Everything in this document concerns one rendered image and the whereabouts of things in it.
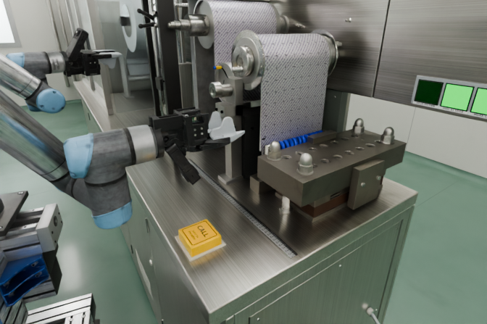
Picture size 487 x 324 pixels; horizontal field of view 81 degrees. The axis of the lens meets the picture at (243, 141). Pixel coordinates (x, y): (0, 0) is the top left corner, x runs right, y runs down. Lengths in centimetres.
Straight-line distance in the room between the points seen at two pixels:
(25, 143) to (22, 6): 553
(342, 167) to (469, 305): 147
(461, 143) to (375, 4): 260
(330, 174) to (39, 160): 59
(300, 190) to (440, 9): 51
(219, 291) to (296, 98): 51
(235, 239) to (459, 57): 63
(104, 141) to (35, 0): 562
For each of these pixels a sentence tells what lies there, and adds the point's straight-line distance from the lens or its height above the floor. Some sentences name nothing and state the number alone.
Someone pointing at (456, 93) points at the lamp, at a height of 119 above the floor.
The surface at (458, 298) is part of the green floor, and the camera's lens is 205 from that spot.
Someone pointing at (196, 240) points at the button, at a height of 92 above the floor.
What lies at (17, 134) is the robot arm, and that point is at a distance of 63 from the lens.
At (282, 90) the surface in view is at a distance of 75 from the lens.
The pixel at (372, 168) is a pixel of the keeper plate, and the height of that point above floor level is 101.
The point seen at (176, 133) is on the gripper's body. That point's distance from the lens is 61.
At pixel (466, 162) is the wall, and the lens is 340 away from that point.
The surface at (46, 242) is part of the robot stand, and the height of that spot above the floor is 72.
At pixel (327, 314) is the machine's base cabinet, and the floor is 65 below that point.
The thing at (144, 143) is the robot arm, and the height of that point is 112.
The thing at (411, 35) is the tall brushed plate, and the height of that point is 131.
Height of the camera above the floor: 133
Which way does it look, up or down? 22 degrees down
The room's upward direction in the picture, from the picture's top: straight up
